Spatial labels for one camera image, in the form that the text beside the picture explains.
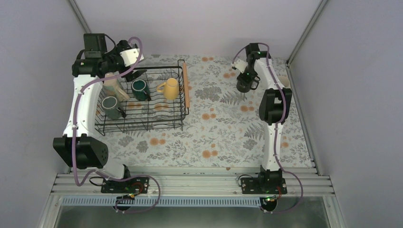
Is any black matte mug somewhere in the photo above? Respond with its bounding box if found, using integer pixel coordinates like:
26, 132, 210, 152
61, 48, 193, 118
236, 73, 260, 93

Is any dark teal glossy mug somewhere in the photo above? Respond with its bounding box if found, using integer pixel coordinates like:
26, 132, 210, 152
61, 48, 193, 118
131, 79, 151, 101

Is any light green mug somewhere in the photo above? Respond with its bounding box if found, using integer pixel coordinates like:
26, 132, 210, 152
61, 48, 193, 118
278, 76, 291, 89

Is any yellow ceramic mug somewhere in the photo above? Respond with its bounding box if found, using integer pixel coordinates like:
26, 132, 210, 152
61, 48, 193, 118
156, 78, 179, 100

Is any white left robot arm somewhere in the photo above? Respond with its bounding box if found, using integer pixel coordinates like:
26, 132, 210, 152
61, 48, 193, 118
53, 33, 144, 192

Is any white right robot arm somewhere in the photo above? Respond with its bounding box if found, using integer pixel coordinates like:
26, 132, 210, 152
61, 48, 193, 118
233, 42, 292, 193

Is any cream floral mug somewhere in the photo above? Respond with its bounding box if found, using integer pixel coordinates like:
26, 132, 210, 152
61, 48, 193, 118
103, 73, 130, 102

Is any grey green mug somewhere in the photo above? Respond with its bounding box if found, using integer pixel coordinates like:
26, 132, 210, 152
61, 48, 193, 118
101, 96, 127, 120

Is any floral table mat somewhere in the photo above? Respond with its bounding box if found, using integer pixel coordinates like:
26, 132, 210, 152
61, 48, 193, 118
78, 54, 312, 168

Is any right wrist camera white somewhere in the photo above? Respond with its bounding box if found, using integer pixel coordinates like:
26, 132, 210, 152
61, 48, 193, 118
231, 59, 248, 73

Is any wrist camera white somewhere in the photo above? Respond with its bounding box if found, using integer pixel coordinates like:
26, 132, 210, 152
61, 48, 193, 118
120, 48, 144, 67
231, 59, 248, 73

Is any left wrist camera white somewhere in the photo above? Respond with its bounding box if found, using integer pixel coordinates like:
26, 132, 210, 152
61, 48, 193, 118
120, 48, 144, 67

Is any black wire dish rack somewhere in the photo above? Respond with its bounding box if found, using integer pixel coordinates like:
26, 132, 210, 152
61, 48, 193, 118
95, 59, 190, 135

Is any wooden rack handle right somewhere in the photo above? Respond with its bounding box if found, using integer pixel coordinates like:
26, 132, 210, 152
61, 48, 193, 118
182, 62, 190, 109

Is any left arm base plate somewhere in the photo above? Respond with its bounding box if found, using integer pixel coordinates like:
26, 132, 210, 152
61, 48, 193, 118
101, 176, 150, 195

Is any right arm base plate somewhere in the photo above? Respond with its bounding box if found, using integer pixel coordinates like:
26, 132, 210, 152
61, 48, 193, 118
240, 177, 288, 195

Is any aluminium rail frame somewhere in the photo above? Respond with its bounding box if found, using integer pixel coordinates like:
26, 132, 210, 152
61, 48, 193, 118
38, 0, 347, 228

